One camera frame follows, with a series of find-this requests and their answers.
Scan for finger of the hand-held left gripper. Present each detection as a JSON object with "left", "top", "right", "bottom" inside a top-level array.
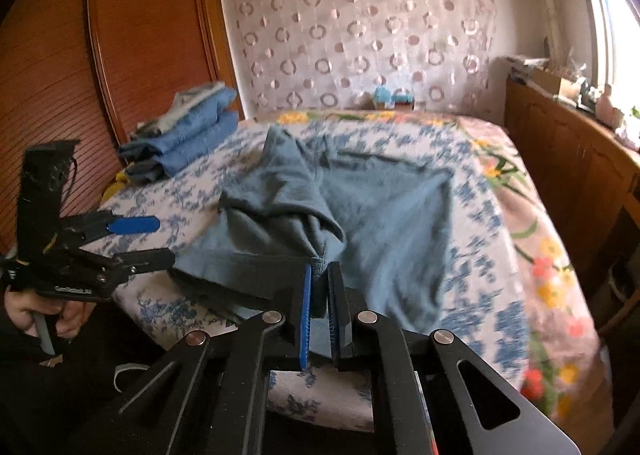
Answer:
[
  {"left": 101, "top": 247, "right": 176, "bottom": 286},
  {"left": 66, "top": 214, "right": 161, "bottom": 242}
]

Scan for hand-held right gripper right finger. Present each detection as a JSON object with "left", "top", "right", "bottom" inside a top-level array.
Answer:
[{"left": 325, "top": 261, "right": 583, "bottom": 455}]

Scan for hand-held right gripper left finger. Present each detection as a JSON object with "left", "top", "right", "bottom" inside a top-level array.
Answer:
[{"left": 75, "top": 264, "right": 315, "bottom": 455}]

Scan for blue-grey pants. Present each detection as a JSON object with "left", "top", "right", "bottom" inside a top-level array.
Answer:
[{"left": 167, "top": 125, "right": 457, "bottom": 332}]

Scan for person's left hand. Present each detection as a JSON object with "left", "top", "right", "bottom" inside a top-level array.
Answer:
[{"left": 4, "top": 289, "right": 84, "bottom": 340}]

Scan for blue floral bed sheet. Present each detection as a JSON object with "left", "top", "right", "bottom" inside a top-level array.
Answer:
[{"left": 97, "top": 108, "right": 532, "bottom": 436}]

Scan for folded blue garment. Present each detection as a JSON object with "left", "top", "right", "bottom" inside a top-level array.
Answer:
[
  {"left": 124, "top": 111, "right": 242, "bottom": 184},
  {"left": 119, "top": 88, "right": 239, "bottom": 157}
]

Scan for folded grey garment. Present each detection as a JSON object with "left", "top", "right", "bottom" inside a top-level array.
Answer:
[{"left": 137, "top": 82, "right": 227, "bottom": 136}]

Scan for wooden headboard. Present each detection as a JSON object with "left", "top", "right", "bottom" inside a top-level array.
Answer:
[{"left": 0, "top": 0, "right": 247, "bottom": 256}]

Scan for small blue box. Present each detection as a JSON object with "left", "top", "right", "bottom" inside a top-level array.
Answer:
[{"left": 372, "top": 86, "right": 416, "bottom": 111}]

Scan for wooden cabinet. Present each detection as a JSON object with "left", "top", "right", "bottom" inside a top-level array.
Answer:
[{"left": 501, "top": 72, "right": 640, "bottom": 338}]

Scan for circle patterned curtain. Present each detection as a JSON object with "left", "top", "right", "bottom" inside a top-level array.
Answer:
[{"left": 219, "top": 0, "right": 502, "bottom": 117}]

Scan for clutter on cabinet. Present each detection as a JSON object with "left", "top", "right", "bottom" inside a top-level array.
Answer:
[{"left": 500, "top": 52, "right": 640, "bottom": 146}]

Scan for white wrapped pipe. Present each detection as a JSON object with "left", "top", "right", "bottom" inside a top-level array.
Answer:
[{"left": 517, "top": 0, "right": 568, "bottom": 68}]

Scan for window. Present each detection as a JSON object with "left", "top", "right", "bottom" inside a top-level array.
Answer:
[{"left": 572, "top": 0, "right": 640, "bottom": 136}]

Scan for white cord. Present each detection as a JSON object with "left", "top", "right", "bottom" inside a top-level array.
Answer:
[{"left": 114, "top": 361, "right": 149, "bottom": 392}]

